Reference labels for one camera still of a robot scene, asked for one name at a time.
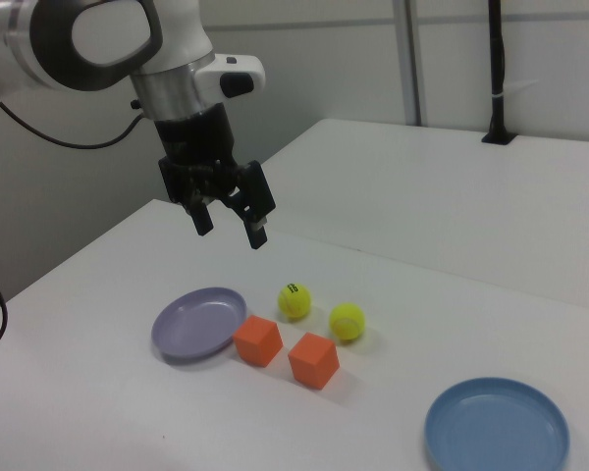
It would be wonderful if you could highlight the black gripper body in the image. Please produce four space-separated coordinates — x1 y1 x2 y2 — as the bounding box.
152 103 249 200

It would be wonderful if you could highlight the yellow tennis ball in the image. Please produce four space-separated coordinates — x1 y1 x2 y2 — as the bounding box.
277 282 313 321
328 302 366 343

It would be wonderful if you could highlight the orange cube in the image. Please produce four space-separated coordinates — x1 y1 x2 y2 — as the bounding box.
287 332 341 392
233 315 284 368

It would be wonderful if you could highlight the purple plate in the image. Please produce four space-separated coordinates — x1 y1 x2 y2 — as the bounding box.
150 287 249 365

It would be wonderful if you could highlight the black pole with base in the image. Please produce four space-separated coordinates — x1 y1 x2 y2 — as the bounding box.
480 0 516 146

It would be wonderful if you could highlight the blue plate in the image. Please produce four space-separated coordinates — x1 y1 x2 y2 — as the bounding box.
424 376 570 471

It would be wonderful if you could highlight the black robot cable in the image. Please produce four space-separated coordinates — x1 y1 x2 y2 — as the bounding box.
0 100 146 362

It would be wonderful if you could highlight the grey upright partition post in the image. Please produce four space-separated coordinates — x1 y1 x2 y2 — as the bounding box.
395 0 423 127

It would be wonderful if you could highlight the white cable tie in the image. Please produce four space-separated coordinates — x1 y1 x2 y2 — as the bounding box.
490 78 541 102

